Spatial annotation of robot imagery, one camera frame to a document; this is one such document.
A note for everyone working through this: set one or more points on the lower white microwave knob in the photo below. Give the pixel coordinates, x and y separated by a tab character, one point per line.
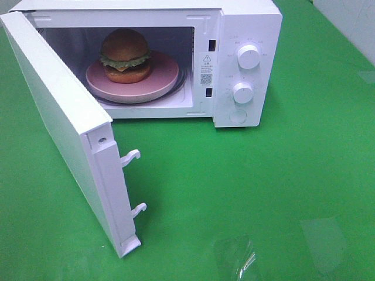
243	93

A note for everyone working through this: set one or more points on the glass microwave turntable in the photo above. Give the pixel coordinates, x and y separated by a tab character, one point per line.
156	85

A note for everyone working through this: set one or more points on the upper white microwave knob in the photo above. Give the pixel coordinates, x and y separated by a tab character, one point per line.
248	56

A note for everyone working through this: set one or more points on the white microwave knob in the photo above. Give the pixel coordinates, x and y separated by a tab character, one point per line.
248	56
243	93

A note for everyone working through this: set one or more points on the burger with lettuce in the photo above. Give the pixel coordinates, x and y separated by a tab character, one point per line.
125	56

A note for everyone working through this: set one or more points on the pink round plate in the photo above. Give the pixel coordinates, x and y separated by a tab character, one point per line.
158	61

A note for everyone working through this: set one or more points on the round microwave door button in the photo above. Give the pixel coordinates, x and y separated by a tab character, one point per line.
238	116

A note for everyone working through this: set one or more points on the white warning label sticker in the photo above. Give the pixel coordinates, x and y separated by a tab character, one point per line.
206	62

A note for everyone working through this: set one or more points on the white microwave oven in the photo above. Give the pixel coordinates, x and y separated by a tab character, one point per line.
75	30

